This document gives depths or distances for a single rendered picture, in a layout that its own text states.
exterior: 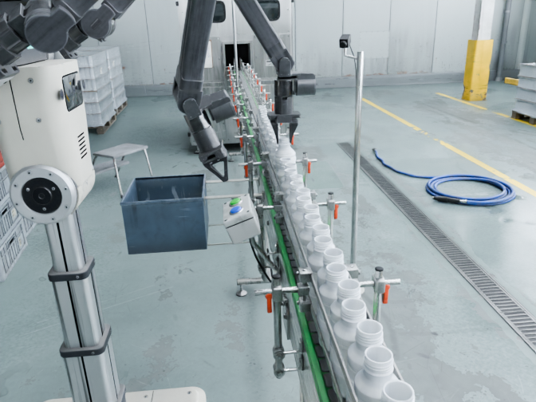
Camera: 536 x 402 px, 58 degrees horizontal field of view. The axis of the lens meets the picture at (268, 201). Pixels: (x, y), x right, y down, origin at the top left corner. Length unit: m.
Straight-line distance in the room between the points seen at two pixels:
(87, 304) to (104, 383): 0.28
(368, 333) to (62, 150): 0.86
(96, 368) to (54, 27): 0.99
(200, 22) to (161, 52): 10.46
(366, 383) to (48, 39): 0.84
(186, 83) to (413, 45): 11.31
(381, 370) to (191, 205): 1.32
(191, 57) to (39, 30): 0.31
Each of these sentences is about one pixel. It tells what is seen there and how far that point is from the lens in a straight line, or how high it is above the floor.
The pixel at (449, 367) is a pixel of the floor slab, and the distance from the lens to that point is 2.57.
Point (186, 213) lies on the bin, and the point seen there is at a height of 0.89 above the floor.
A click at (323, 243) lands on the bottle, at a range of 0.95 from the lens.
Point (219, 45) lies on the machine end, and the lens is 5.97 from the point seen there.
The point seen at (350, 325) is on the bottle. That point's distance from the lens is 0.77.
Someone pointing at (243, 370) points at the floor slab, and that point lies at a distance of 2.45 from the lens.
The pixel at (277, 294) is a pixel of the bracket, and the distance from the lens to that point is 0.95.
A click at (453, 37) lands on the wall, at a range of 12.71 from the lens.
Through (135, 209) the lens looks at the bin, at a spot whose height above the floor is 0.92.
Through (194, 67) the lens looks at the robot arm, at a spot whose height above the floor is 1.48.
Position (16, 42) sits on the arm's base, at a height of 1.55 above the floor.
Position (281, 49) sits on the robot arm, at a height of 1.49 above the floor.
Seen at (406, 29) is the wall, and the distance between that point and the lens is 12.25.
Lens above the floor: 1.58
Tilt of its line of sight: 21 degrees down
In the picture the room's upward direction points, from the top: 2 degrees counter-clockwise
